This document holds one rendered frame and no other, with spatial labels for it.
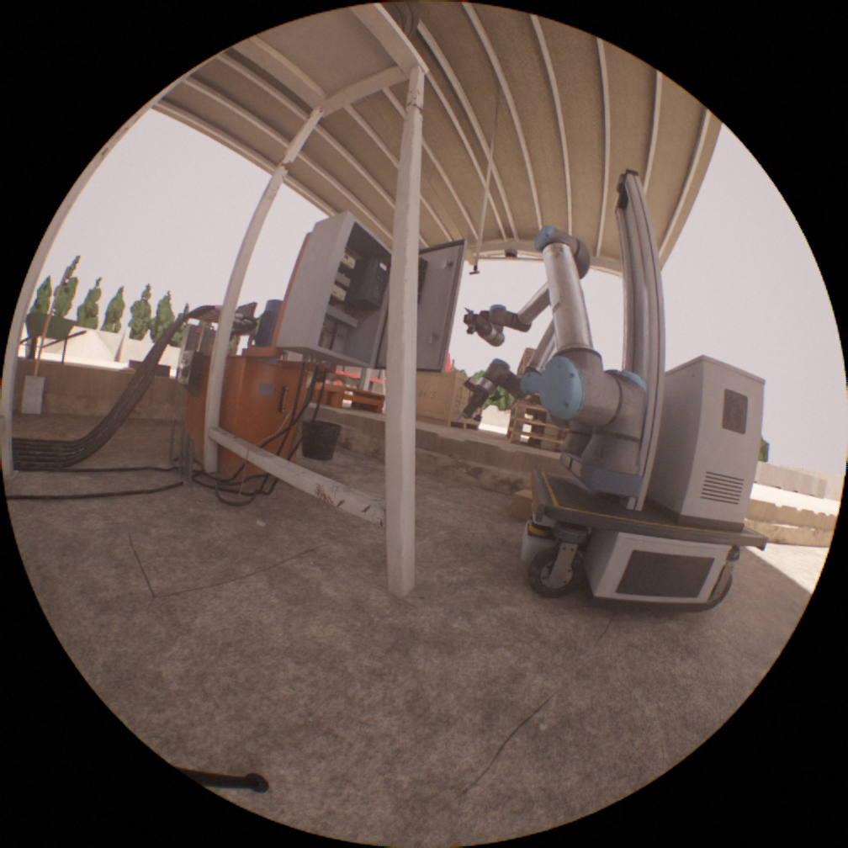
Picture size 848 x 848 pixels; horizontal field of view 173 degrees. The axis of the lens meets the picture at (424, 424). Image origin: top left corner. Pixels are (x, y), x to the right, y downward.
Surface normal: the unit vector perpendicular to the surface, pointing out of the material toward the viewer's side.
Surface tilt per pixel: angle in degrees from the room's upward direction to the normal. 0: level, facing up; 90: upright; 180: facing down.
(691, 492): 90
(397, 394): 93
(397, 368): 93
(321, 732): 0
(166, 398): 90
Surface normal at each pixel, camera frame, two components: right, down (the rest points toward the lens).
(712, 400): -0.35, -0.02
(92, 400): 0.88, 0.18
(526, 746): 0.18, -0.98
